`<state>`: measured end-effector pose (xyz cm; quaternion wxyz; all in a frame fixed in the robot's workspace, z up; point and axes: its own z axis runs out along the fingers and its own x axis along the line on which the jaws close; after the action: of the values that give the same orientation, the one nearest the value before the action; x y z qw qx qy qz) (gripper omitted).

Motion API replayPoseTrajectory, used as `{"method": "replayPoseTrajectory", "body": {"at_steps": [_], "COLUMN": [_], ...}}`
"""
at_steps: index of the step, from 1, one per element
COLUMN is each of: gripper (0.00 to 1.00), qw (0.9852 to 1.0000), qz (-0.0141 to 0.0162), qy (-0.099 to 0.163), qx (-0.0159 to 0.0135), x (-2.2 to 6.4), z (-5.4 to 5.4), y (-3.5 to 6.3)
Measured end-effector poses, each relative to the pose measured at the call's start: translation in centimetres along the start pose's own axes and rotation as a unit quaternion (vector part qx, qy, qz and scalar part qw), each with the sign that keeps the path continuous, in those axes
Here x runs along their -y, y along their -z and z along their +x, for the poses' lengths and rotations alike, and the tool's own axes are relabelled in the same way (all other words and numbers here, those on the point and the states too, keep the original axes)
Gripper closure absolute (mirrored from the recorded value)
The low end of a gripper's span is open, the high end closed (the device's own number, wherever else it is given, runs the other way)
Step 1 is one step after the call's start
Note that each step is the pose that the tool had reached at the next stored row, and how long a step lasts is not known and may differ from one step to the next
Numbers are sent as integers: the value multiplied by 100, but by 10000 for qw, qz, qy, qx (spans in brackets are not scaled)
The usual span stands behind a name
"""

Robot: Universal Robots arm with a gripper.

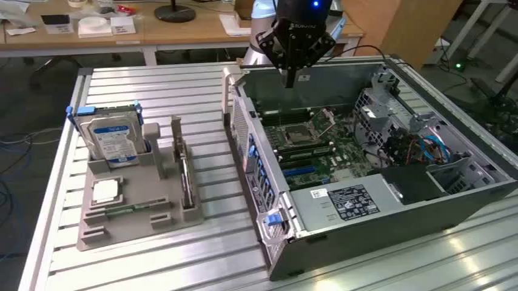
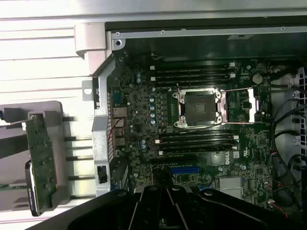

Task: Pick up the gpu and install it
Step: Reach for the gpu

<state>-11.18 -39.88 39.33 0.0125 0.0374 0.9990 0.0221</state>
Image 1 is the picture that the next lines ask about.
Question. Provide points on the silver CPU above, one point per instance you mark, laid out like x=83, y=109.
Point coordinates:
x=105, y=192

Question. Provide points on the white square box with roll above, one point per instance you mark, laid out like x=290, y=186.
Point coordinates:
x=95, y=31

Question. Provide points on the thin locking lever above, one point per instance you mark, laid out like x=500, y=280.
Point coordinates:
x=279, y=115

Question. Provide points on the red packet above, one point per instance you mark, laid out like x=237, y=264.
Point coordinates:
x=124, y=9

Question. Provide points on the clear plastic bags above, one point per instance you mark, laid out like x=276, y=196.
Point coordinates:
x=16, y=15

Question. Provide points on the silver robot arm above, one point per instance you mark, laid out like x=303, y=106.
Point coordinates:
x=252, y=57

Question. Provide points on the black stand base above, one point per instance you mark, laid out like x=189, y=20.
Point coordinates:
x=498, y=100

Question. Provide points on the metal socket cover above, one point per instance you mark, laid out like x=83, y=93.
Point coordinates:
x=323, y=121

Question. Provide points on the black lamp base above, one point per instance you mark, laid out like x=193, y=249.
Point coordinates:
x=175, y=15

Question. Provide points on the plain white box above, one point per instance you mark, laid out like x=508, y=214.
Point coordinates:
x=123, y=24

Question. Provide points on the hard disk with blue carrier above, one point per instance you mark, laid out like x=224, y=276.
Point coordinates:
x=113, y=139

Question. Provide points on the tape roll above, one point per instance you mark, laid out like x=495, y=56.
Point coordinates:
x=76, y=3

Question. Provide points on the green motherboard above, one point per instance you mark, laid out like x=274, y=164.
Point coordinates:
x=343, y=157

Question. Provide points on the grey power supply unit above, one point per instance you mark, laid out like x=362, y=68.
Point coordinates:
x=315, y=212

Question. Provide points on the metal drive cage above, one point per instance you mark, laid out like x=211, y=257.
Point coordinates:
x=376, y=121

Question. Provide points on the white table frame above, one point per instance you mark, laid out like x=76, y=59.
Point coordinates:
x=488, y=28

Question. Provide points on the blue expansion slot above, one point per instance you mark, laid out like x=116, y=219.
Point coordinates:
x=299, y=172

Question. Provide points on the white box with black top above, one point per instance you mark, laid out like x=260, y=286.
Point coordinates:
x=60, y=28

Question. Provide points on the black plastic shroud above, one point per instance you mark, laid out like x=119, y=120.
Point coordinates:
x=408, y=182

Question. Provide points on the cardboard box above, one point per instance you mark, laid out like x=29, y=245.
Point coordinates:
x=243, y=9

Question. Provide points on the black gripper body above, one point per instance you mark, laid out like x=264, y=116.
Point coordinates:
x=300, y=18

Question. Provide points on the open dark PC case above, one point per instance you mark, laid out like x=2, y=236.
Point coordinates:
x=363, y=242

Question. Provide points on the blue slot retainer clip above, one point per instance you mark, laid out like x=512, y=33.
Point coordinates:
x=267, y=191
x=263, y=179
x=259, y=165
x=252, y=151

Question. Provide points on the wooden desk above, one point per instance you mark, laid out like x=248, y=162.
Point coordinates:
x=181, y=30

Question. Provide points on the white paper label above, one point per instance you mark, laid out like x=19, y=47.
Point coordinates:
x=20, y=31

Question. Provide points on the black RAM slot white latches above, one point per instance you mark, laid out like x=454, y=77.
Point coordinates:
x=291, y=110
x=291, y=117

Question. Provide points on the blue case latch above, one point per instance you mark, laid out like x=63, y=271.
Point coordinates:
x=271, y=219

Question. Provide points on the grey parts rack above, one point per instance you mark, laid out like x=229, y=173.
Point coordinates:
x=161, y=188

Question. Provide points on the metal disk bay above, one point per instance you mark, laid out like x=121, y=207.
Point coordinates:
x=464, y=179

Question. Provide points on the green RAM stick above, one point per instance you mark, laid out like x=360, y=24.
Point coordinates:
x=303, y=152
x=129, y=209

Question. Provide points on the CPU socket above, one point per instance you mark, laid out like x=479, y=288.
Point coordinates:
x=299, y=136

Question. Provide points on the white paper stack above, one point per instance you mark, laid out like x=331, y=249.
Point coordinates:
x=233, y=27

